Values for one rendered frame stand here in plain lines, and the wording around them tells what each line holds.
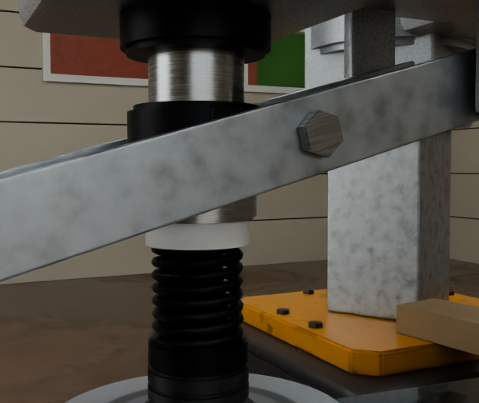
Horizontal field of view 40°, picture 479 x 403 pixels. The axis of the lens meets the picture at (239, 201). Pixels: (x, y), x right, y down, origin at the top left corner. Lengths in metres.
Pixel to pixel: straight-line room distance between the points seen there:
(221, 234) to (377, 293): 0.89
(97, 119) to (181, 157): 6.13
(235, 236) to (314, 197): 7.03
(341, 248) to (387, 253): 0.10
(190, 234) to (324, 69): 0.91
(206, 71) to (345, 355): 0.75
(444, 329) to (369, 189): 0.31
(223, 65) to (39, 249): 0.16
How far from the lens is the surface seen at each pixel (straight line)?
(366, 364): 1.08
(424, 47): 1.21
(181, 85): 0.41
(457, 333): 1.11
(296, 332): 1.22
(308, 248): 7.45
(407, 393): 0.62
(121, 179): 0.36
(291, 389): 0.53
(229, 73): 0.42
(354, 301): 1.30
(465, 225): 7.78
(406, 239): 1.25
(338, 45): 1.25
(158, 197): 0.36
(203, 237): 0.41
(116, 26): 0.49
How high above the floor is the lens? 1.07
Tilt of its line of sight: 3 degrees down
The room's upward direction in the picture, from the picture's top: straight up
